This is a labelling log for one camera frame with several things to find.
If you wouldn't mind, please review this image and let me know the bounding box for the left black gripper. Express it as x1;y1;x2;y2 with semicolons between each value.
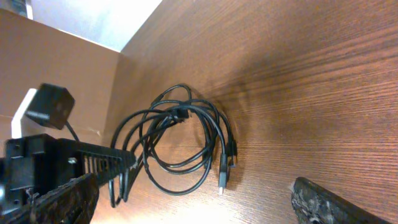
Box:
1;134;136;224

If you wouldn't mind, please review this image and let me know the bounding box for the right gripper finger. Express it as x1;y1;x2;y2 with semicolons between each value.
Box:
290;177;390;224

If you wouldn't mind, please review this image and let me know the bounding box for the thick black cable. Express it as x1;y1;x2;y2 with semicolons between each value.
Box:
107;105;229;208

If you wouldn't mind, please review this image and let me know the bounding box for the thin black usb cable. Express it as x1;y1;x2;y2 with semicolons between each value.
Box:
138;99;239;175

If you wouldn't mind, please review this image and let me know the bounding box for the black micro usb cable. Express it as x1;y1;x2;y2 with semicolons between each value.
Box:
123;83;239;170

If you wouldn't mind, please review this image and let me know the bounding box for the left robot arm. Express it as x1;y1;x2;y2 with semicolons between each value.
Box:
1;84;136;223

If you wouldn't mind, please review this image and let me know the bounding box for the left camera black cable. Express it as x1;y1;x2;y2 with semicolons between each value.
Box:
64;121;80;142

